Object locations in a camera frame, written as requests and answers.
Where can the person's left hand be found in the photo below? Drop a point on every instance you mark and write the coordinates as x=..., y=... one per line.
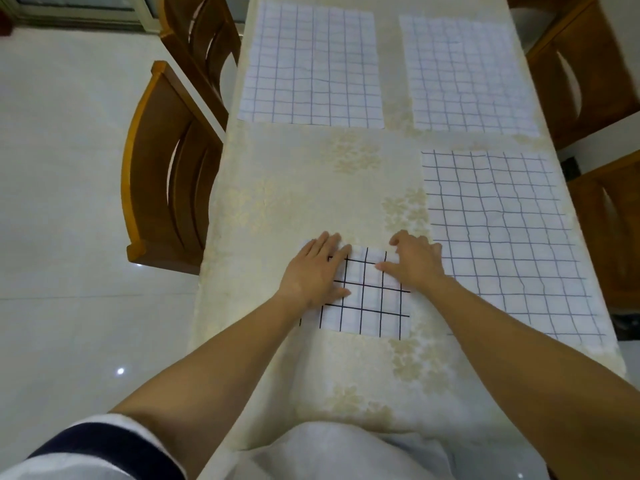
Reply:
x=315, y=274

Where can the person's right hand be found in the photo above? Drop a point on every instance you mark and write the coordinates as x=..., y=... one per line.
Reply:
x=417, y=262

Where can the earlier checked cloth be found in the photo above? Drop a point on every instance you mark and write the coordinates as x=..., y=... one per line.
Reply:
x=370, y=304

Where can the person's left forearm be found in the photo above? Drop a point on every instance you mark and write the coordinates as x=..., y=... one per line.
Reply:
x=215, y=379

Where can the person's right forearm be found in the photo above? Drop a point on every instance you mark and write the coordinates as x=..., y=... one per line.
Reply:
x=525, y=354

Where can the table with cream floral tablecloth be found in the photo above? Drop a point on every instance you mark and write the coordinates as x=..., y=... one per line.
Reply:
x=300, y=169

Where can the small black box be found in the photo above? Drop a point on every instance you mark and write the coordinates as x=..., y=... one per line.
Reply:
x=570, y=167

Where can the glass sliding door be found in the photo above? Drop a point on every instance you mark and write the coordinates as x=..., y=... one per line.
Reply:
x=75, y=14

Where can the dark red wooden cabinet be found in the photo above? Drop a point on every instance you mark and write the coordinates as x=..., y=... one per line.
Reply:
x=5, y=22

